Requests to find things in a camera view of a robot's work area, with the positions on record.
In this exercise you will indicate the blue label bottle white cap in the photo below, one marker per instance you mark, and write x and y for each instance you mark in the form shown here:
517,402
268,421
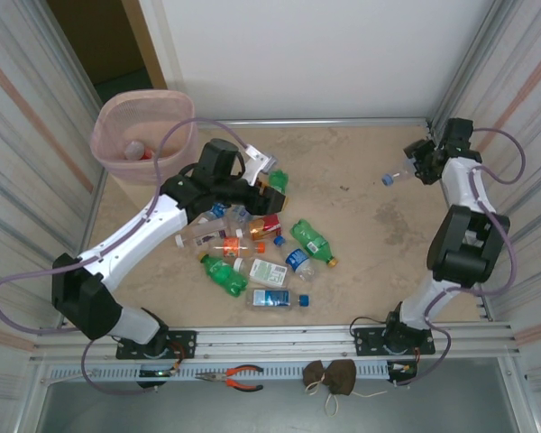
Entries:
217,211

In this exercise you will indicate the grey-blue label bottle blue cap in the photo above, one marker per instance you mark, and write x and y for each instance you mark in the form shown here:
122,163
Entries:
240,215

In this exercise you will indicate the blue lettered label bottle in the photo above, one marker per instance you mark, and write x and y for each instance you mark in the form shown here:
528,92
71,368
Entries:
401,173

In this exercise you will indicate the orange label bottle orange cap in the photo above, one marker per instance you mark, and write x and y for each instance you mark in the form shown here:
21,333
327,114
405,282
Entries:
231,247

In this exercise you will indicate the green bottle white barcode label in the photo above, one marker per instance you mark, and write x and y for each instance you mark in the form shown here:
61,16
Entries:
306,232

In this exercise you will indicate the red-white label bottle red cap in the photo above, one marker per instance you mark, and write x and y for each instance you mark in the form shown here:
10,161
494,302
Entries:
147,153

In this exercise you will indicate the green bottle yellow cap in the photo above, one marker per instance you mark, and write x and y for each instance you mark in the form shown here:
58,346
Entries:
279,179
223,273

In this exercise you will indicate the round blue label bottle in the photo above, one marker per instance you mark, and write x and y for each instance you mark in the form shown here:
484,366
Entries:
297,259

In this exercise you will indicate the green-white label bottle white cap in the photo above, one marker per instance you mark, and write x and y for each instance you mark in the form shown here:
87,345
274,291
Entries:
268,270

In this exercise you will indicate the clear bottle Pocari Sweat cap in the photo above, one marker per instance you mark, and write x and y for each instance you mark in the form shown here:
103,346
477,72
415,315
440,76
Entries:
133,150

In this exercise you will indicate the pink mesh bin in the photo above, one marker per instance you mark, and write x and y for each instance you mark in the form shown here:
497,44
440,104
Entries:
112,113

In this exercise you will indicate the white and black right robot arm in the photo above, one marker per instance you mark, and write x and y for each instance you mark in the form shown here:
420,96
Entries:
460,180

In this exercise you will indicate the brown door panel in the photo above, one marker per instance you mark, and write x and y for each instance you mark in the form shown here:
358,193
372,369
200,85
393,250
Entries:
140,36

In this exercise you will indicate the small black circuit board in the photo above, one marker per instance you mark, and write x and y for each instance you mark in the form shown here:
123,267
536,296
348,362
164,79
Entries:
158,373
403,369

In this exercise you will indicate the brown cloth pouch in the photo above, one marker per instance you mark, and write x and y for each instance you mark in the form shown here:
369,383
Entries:
342,376
314,372

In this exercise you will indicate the grey metal shelf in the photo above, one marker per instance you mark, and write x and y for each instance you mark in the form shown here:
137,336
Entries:
252,412

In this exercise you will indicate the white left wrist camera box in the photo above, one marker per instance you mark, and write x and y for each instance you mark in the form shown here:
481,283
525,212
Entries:
257,164

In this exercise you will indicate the aluminium frame bar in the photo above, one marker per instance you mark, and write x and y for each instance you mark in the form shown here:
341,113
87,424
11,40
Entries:
320,122

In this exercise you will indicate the aluminium mounting rail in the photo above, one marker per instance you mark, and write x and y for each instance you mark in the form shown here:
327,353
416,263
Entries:
275,338

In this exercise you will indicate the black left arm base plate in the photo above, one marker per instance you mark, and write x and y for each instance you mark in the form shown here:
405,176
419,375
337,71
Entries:
185,343

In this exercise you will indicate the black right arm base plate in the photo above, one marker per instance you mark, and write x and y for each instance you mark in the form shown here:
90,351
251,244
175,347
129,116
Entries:
365,340

